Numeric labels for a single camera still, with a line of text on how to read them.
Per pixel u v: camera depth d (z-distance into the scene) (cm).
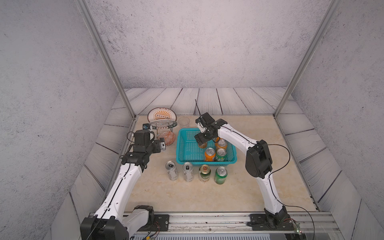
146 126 70
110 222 39
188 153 99
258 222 73
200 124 79
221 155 86
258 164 56
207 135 83
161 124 98
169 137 105
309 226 72
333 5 70
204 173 79
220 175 79
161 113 102
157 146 71
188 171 77
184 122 111
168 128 107
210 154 87
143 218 61
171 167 79
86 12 71
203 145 99
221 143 91
